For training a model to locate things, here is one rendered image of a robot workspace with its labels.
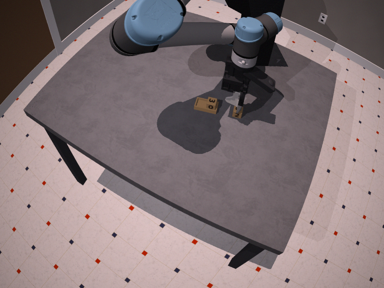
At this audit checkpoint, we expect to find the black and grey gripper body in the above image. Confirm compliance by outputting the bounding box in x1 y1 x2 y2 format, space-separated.
221 54 255 93

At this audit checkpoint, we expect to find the brown rectangular tray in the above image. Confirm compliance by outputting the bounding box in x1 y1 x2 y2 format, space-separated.
194 97 219 114

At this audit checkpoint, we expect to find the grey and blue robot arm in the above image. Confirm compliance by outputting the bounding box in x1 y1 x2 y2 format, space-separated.
109 0 283 93

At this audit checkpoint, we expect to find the wooden calendar cube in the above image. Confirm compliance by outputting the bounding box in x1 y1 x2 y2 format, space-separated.
206 97 217 110
232 106 243 118

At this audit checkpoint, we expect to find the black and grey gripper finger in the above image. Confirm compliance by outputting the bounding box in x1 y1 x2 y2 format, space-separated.
225 88 246 113

